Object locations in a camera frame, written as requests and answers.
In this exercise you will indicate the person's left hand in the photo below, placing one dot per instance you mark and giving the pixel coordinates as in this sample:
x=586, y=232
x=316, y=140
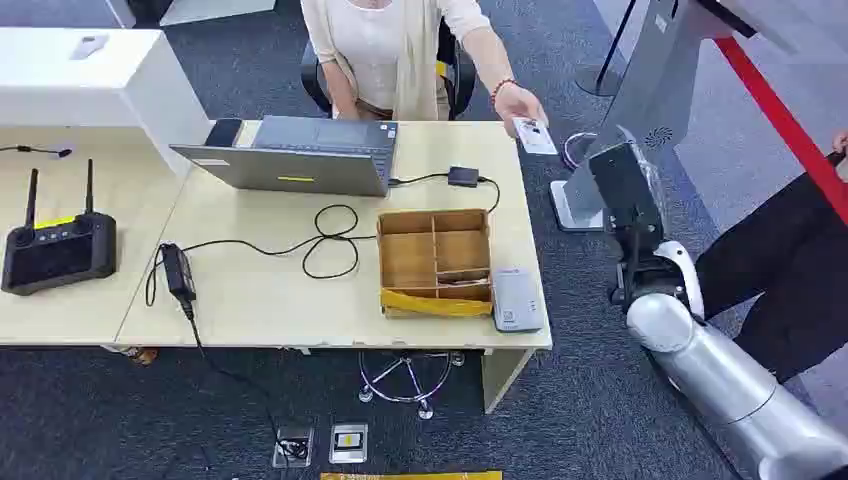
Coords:
x=520, y=102

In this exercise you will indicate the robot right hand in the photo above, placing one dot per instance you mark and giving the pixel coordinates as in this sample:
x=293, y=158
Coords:
x=626, y=189

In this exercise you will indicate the white printed card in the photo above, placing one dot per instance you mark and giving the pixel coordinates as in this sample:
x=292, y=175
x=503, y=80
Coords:
x=538, y=140

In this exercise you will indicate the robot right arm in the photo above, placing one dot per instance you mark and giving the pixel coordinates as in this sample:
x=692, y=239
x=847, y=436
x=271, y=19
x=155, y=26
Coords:
x=722, y=378

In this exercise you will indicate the black office chair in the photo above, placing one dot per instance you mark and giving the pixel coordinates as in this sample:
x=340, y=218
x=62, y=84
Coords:
x=464, y=79

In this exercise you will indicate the chrome stanchion base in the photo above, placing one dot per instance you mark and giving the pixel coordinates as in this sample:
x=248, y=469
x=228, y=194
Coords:
x=575, y=149

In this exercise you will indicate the small black adapter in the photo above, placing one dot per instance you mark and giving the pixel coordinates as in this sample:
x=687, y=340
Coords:
x=462, y=176

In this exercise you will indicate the grey kiosk stand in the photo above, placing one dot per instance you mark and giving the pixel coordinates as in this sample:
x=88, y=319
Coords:
x=652, y=79

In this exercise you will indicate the white card reader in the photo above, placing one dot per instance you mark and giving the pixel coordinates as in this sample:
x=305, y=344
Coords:
x=518, y=301

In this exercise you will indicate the seated person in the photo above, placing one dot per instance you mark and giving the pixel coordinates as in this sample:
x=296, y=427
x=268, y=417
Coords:
x=371, y=46

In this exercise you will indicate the red barrier belt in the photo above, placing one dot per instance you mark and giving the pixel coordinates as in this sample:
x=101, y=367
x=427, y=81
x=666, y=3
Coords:
x=782, y=119

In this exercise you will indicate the standing person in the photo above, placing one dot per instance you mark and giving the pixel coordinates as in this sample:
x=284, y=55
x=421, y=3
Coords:
x=782, y=265

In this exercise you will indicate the wooden compartment box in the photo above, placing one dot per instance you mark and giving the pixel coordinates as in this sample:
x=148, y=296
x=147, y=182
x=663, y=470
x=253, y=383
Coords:
x=407, y=258

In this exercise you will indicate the yellow tape strip on box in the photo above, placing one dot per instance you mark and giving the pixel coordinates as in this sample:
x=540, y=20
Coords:
x=430, y=306

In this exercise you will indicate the pale desk leg panel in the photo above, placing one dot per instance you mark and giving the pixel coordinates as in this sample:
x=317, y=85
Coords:
x=500, y=378

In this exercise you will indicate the grey laptop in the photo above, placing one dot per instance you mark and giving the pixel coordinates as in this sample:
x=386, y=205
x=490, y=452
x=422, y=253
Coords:
x=291, y=169

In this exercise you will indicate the chrome chair base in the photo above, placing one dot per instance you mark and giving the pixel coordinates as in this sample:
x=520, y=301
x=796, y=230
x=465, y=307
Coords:
x=404, y=378

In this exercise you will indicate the black smartphone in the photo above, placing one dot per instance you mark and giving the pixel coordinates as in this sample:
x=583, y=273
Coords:
x=223, y=132

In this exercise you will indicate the white furniture panel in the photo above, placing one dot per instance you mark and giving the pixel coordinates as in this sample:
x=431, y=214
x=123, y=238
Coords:
x=218, y=8

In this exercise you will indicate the closed floor socket box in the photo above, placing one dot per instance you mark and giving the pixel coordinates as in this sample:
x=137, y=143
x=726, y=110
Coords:
x=348, y=442

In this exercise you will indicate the black power brick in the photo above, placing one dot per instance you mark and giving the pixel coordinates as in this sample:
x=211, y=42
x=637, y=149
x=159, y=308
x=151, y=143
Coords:
x=177, y=272

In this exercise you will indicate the open floor socket box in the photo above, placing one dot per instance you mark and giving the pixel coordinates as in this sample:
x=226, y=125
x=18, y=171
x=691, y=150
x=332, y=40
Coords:
x=293, y=447

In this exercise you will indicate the small grey device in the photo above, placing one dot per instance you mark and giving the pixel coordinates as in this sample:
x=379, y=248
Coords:
x=88, y=46

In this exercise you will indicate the small brown object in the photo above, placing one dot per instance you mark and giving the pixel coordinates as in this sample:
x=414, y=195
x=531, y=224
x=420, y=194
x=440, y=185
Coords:
x=144, y=356

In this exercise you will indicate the white cabinet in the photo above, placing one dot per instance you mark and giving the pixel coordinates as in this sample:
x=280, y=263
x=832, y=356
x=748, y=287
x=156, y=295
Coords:
x=66, y=86

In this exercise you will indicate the black controller with antennas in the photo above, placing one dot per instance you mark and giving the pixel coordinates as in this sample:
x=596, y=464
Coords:
x=60, y=255

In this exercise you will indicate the black stanchion post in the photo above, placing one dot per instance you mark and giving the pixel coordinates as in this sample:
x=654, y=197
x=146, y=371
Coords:
x=599, y=81

